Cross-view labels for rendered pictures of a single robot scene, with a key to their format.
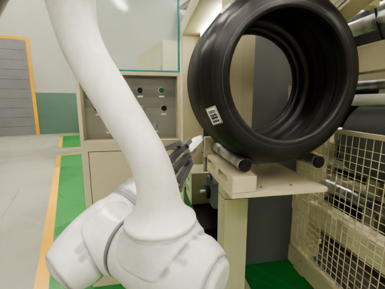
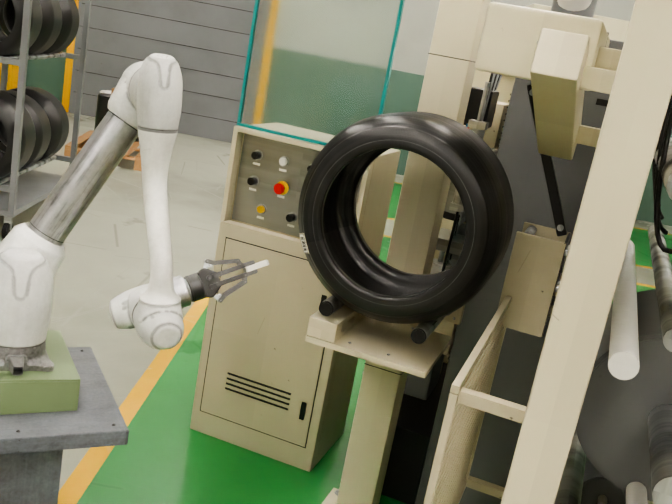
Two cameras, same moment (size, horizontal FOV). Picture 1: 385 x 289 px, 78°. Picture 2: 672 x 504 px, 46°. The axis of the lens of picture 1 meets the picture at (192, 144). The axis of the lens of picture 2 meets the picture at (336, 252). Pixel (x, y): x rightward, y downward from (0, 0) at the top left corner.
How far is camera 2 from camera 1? 173 cm
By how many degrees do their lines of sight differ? 27
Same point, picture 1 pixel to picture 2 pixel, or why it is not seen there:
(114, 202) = not seen: hidden behind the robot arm
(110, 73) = (157, 212)
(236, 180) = (312, 322)
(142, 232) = (143, 298)
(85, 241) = (128, 300)
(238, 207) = (382, 383)
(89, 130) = (236, 207)
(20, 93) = (244, 43)
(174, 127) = not seen: hidden behind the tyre
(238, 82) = (413, 200)
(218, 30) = (322, 156)
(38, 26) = not seen: outside the picture
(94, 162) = (230, 254)
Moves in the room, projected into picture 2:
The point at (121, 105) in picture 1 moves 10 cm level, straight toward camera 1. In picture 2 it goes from (154, 232) to (135, 240)
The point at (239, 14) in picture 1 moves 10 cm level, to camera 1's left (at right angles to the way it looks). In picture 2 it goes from (342, 146) to (312, 138)
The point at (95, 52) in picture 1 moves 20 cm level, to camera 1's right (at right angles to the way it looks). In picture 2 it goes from (154, 198) to (216, 219)
